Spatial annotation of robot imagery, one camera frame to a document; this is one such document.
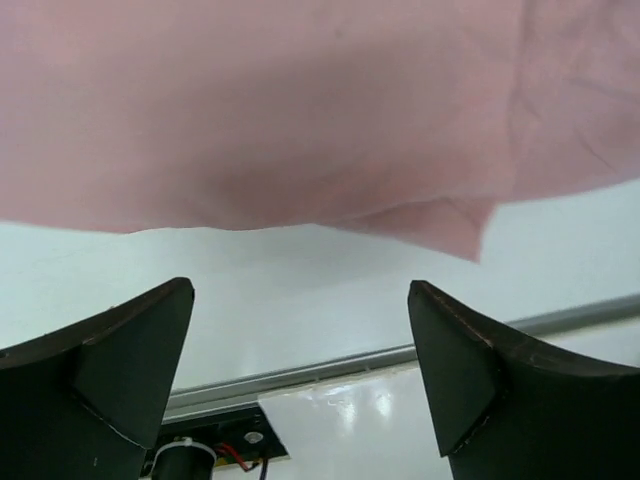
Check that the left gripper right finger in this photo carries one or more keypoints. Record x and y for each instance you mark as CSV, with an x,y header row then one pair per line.
x,y
505,405

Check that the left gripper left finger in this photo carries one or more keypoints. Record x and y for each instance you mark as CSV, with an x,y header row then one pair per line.
x,y
87,401

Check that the pink trousers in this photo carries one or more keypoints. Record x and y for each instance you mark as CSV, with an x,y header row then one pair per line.
x,y
408,119

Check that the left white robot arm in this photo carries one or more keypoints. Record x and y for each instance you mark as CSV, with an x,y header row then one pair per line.
x,y
377,424

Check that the aluminium rail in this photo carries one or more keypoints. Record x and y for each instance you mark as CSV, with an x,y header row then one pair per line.
x,y
188,404

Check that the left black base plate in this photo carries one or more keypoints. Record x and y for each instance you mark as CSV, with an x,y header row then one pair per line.
x,y
197,448

